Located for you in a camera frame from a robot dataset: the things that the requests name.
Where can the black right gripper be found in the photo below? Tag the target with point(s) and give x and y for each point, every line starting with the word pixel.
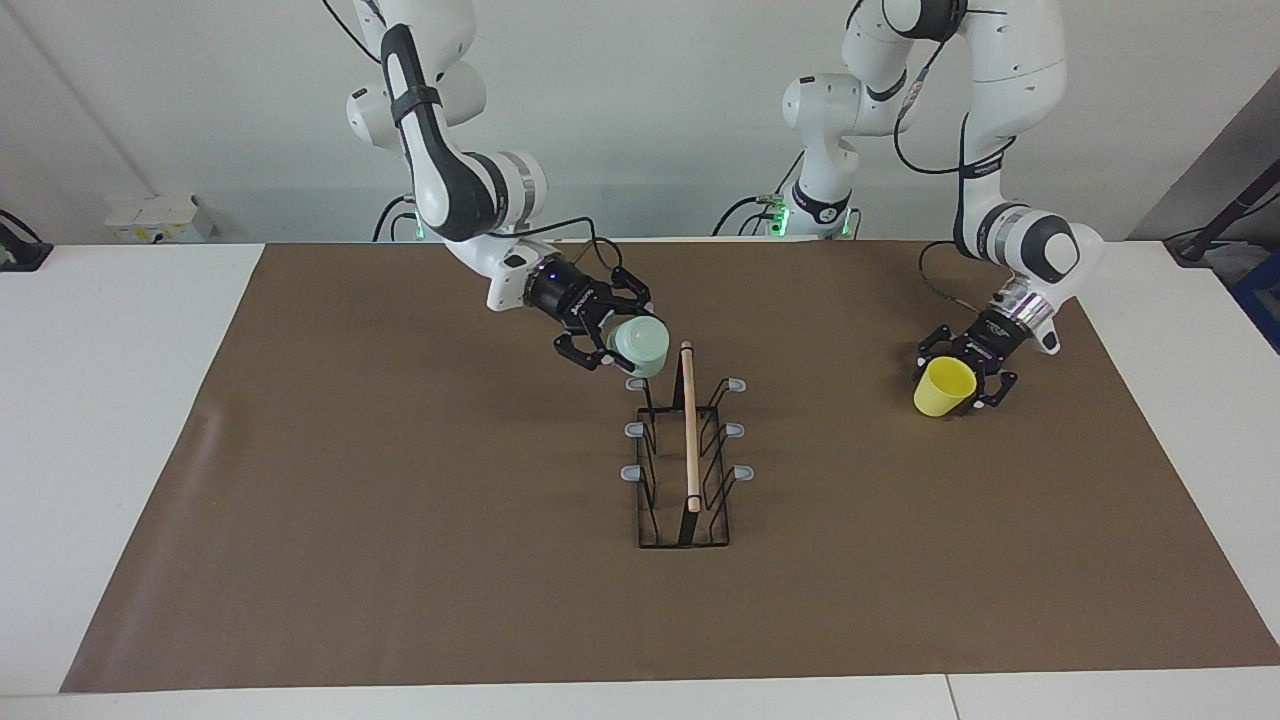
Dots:
pixel 562 295

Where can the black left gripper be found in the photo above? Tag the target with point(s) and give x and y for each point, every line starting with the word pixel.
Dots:
pixel 998 335

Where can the yellow plastic cup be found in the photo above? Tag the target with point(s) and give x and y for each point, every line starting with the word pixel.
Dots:
pixel 945 392

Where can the green plastic cup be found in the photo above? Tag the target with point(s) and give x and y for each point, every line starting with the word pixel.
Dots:
pixel 640 348

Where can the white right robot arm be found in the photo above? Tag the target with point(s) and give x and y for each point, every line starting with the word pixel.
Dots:
pixel 440 170

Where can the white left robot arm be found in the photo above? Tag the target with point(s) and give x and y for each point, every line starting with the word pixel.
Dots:
pixel 1010 60

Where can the brown table mat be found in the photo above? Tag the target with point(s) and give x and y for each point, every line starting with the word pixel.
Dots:
pixel 400 500

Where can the blue box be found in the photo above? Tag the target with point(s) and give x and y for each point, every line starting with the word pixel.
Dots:
pixel 1262 300

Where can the black stand pole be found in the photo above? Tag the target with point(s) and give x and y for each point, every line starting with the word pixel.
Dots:
pixel 1230 215

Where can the white power strip box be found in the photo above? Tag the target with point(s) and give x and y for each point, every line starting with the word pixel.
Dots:
pixel 160 220

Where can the black clamp mount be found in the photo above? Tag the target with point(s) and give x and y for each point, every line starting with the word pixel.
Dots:
pixel 20 250

